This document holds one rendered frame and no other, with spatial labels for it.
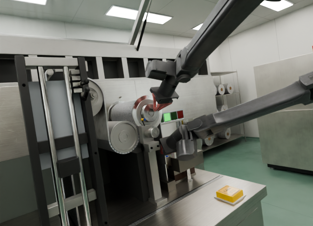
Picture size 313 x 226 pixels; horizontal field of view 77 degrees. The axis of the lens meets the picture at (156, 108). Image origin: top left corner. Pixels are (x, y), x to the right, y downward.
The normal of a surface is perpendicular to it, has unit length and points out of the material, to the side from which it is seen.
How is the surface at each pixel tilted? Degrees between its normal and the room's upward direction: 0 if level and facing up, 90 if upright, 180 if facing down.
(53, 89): 90
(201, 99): 90
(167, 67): 80
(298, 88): 61
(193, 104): 90
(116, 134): 90
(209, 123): 56
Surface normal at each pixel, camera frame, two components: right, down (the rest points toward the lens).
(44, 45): 0.59, -0.06
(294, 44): -0.80, 0.13
